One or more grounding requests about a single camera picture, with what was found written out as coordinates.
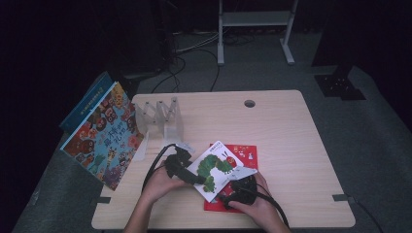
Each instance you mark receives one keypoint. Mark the colourful animal picture book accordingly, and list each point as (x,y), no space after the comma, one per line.
(103,142)

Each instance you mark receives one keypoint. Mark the white caterpillar picture book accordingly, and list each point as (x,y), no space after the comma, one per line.
(213,168)

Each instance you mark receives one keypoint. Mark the person's left hand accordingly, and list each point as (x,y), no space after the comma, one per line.
(162,184)

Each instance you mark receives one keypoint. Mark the white metal stand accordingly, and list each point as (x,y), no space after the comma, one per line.
(256,19)

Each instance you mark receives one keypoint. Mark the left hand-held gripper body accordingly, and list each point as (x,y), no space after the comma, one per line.
(176,163)

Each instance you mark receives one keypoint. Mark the dark upright stand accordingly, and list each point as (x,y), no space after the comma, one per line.
(166,32)

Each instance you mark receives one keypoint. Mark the person's right hand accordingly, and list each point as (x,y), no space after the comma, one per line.
(259,210)

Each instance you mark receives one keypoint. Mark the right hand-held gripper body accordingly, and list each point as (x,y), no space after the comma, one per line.
(243,189)

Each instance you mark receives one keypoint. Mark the dark blue monster picture book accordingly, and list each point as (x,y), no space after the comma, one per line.
(87,103)

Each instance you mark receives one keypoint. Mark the clear acrylic book rack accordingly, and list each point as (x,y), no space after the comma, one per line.
(162,119)

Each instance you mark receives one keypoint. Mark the red picture book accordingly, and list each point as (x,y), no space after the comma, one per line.
(247,155)

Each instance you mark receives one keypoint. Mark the black floor stand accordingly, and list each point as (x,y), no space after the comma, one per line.
(340,84)

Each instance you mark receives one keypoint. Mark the grey table bracket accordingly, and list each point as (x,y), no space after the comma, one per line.
(341,197)
(100,200)

